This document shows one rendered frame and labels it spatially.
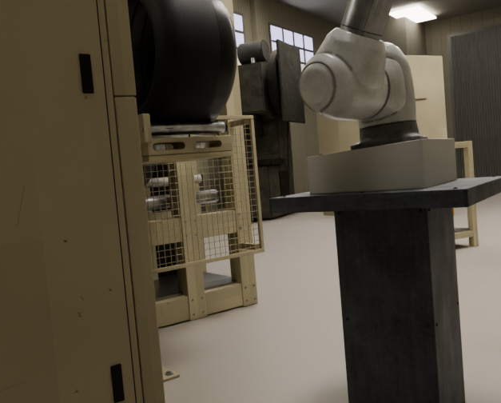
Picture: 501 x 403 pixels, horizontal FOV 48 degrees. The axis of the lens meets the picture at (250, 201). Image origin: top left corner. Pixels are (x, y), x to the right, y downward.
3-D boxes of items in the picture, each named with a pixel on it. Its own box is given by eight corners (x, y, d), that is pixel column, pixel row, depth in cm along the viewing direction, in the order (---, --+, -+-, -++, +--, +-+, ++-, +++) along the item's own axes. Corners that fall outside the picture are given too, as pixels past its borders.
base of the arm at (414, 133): (431, 141, 162) (427, 122, 162) (419, 140, 142) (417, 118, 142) (367, 151, 170) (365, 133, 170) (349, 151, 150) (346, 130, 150)
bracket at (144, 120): (145, 142, 192) (142, 113, 192) (100, 151, 224) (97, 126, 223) (153, 141, 194) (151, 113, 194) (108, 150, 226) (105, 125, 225)
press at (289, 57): (260, 213, 907) (246, 51, 892) (324, 211, 836) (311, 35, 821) (205, 224, 802) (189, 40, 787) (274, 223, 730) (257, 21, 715)
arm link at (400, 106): (428, 120, 154) (418, 40, 154) (395, 120, 141) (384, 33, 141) (376, 129, 166) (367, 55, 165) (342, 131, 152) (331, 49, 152)
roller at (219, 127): (145, 135, 196) (145, 122, 196) (140, 136, 200) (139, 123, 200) (228, 132, 217) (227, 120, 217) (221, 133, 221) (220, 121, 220)
